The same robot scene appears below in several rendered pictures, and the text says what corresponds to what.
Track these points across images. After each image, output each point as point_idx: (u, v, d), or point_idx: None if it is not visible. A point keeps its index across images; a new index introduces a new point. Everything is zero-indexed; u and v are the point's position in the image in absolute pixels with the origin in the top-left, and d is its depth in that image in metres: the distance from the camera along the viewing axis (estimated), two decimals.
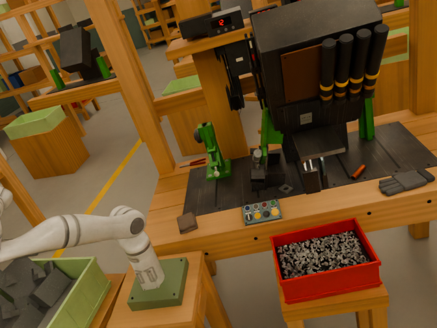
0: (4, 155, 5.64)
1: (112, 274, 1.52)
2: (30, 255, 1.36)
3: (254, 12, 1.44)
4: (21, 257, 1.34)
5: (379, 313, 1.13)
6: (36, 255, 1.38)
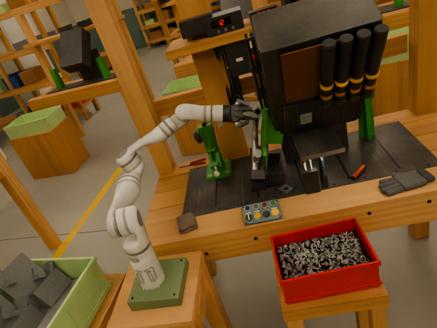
0: (4, 155, 5.64)
1: (112, 274, 1.52)
2: (253, 164, 1.58)
3: (254, 12, 1.44)
4: None
5: (379, 313, 1.13)
6: None
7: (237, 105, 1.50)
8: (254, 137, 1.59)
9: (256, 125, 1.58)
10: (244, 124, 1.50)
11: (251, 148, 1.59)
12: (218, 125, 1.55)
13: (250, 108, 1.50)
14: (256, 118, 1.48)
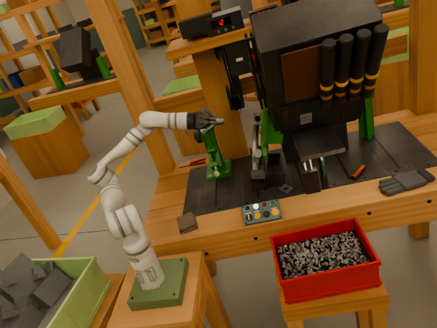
0: (4, 155, 5.64)
1: (112, 274, 1.52)
2: None
3: (254, 12, 1.44)
4: None
5: (379, 313, 1.13)
6: None
7: (202, 112, 1.50)
8: (254, 144, 1.58)
9: (256, 133, 1.57)
10: (210, 129, 1.50)
11: (251, 155, 1.58)
12: (183, 132, 1.54)
13: (214, 118, 1.49)
14: (256, 125, 1.47)
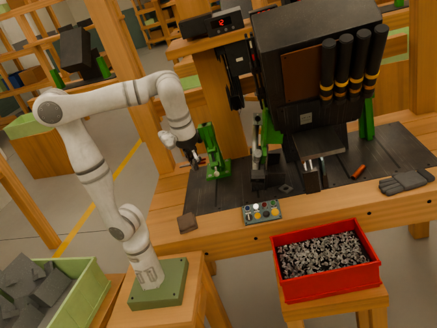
0: (4, 155, 5.64)
1: (112, 274, 1.52)
2: None
3: (254, 12, 1.44)
4: None
5: (379, 313, 1.13)
6: None
7: None
8: (254, 144, 1.58)
9: (256, 133, 1.57)
10: (194, 163, 1.12)
11: (251, 155, 1.58)
12: (172, 141, 1.03)
13: None
14: (256, 125, 1.47)
